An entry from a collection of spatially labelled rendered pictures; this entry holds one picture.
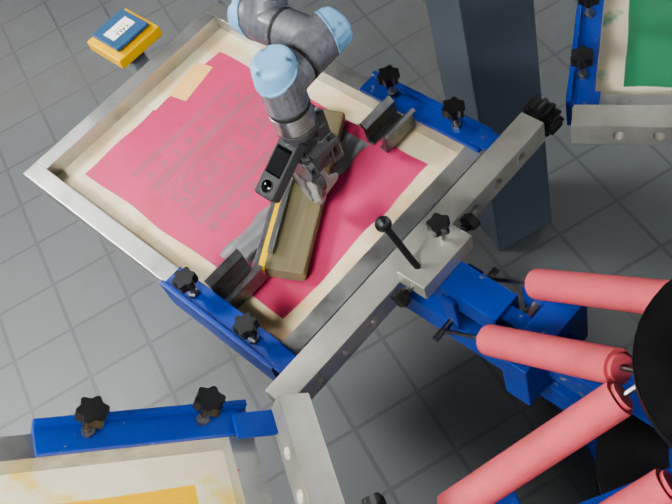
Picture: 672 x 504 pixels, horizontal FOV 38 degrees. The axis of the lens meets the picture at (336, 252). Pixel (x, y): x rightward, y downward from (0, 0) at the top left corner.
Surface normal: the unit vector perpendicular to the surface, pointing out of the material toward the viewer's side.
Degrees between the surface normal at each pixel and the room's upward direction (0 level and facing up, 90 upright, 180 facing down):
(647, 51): 0
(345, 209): 0
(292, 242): 11
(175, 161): 0
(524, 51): 90
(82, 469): 32
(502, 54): 90
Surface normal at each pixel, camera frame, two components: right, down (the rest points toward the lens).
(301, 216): -0.04, -0.53
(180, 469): 0.30, -0.66
